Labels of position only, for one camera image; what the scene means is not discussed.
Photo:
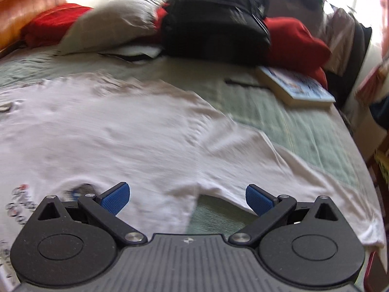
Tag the red blanket heap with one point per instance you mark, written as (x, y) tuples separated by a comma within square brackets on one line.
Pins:
[(294, 45)]

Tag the yellow patterned box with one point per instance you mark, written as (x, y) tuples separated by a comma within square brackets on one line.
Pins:
[(383, 167)]

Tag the orange curtain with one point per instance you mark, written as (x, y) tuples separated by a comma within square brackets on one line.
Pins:
[(373, 82)]

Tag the red folded quilt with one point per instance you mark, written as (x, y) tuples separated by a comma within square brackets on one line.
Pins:
[(54, 21)]

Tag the wooden bed headboard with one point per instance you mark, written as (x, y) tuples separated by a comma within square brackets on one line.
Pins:
[(27, 0)]

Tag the green checked bed blanket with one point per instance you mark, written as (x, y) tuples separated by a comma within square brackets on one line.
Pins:
[(288, 121)]

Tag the black backpack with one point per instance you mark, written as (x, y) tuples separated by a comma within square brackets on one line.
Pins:
[(212, 21)]

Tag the blue cover book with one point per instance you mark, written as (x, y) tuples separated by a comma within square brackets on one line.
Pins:
[(297, 88)]

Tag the clothes rack with clothes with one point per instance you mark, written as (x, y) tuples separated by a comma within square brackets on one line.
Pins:
[(334, 27)]

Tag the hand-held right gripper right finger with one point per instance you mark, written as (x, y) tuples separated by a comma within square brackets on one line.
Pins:
[(258, 200)]

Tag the dark blue jacket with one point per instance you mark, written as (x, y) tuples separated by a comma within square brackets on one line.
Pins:
[(381, 112)]

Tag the grey pillow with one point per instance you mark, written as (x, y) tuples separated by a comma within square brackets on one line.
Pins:
[(115, 21)]

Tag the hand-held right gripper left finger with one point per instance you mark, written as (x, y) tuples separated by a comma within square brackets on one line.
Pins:
[(117, 199)]

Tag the white printed t-shirt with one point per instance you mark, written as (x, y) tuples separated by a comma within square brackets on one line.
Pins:
[(121, 133)]

